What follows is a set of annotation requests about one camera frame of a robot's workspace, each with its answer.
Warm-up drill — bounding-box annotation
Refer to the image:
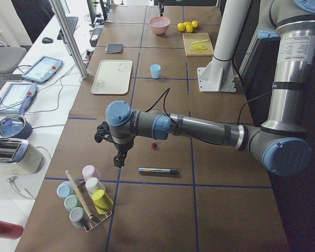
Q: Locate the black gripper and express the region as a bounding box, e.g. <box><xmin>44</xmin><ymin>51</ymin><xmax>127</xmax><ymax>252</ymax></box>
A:
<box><xmin>94</xmin><ymin>121</ymin><xmax>134</xmax><ymax>168</ymax></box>

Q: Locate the pink bowl of ice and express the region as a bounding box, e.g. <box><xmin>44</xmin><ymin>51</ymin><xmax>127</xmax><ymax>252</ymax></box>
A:
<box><xmin>149</xmin><ymin>16</ymin><xmax>171</xmax><ymax>35</ymax></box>

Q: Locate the cup rack with cups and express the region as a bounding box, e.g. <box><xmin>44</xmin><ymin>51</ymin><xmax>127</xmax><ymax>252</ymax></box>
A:
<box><xmin>56</xmin><ymin>170</ymin><xmax>113</xmax><ymax>232</ymax></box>

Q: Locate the light blue plastic cup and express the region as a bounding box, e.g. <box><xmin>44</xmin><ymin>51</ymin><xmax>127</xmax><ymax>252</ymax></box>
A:
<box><xmin>150</xmin><ymin>64</ymin><xmax>161</xmax><ymax>79</ymax></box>

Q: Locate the steel muddler black tip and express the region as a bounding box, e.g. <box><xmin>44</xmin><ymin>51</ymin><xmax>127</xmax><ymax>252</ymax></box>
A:
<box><xmin>138</xmin><ymin>167</ymin><xmax>179</xmax><ymax>175</ymax></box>

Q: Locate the yellow lemon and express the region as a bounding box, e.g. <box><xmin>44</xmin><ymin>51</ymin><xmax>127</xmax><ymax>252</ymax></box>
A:
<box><xmin>183</xmin><ymin>22</ymin><xmax>192</xmax><ymax>27</ymax></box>
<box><xmin>192</xmin><ymin>20</ymin><xmax>199</xmax><ymax>28</ymax></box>
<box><xmin>177</xmin><ymin>23</ymin><xmax>185</xmax><ymax>32</ymax></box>
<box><xmin>185</xmin><ymin>25</ymin><xmax>194</xmax><ymax>33</ymax></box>

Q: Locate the red strawberry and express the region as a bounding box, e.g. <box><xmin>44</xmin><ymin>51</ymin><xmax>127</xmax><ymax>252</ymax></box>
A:
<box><xmin>151</xmin><ymin>142</ymin><xmax>158</xmax><ymax>149</ymax></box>

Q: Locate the bamboo cutting board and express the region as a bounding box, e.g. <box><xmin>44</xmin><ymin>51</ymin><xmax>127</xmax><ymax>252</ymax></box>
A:
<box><xmin>182</xmin><ymin>33</ymin><xmax>214</xmax><ymax>57</ymax></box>

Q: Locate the lemon slices row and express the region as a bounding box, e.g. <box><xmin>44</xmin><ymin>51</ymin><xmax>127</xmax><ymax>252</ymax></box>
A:
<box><xmin>190</xmin><ymin>44</ymin><xmax>207</xmax><ymax>50</ymax></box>

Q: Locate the yellow plastic knife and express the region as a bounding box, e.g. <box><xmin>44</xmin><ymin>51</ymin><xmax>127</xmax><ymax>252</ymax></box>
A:
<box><xmin>191</xmin><ymin>39</ymin><xmax>209</xmax><ymax>45</ymax></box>

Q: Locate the grey folded cloth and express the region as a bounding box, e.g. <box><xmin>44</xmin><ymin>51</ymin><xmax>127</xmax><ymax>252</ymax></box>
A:
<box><xmin>105</xmin><ymin>43</ymin><xmax>123</xmax><ymax>54</ymax></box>

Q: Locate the black box with label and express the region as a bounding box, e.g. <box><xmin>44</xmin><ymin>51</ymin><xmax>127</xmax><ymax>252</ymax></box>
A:
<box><xmin>89</xmin><ymin>28</ymin><xmax>103</xmax><ymax>47</ymax></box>

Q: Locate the cream bear tray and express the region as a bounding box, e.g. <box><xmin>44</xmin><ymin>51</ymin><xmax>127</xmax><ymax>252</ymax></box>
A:
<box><xmin>91</xmin><ymin>59</ymin><xmax>132</xmax><ymax>95</ymax></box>

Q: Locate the white pillar with base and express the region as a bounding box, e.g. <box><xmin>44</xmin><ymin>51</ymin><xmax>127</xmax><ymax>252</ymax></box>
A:
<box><xmin>197</xmin><ymin>0</ymin><xmax>251</xmax><ymax>92</ymax></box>

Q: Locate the black keyboard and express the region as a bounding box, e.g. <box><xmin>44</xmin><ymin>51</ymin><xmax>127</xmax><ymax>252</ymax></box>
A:
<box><xmin>57</xmin><ymin>16</ymin><xmax>79</xmax><ymax>40</ymax></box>

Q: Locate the blue pot with lid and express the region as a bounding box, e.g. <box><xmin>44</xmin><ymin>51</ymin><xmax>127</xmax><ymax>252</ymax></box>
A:
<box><xmin>0</xmin><ymin>114</ymin><xmax>33</xmax><ymax>140</ymax></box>

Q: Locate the blue teach pendant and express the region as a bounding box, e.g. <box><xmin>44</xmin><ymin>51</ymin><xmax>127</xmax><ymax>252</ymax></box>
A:
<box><xmin>22</xmin><ymin>56</ymin><xmax>64</xmax><ymax>84</ymax></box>
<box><xmin>0</xmin><ymin>82</ymin><xmax>37</xmax><ymax>116</ymax></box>

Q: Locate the black computer mouse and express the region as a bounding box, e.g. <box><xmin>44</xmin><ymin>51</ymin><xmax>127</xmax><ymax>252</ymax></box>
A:
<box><xmin>42</xmin><ymin>37</ymin><xmax>54</xmax><ymax>44</ymax></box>

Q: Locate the red bottle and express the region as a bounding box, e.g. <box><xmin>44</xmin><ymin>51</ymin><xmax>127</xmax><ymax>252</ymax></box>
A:
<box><xmin>0</xmin><ymin>220</ymin><xmax>24</xmax><ymax>239</ymax></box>

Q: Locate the aluminium frame post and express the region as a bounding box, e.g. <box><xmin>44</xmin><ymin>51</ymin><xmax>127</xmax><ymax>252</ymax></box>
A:
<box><xmin>50</xmin><ymin>0</ymin><xmax>88</xmax><ymax>80</ymax></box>

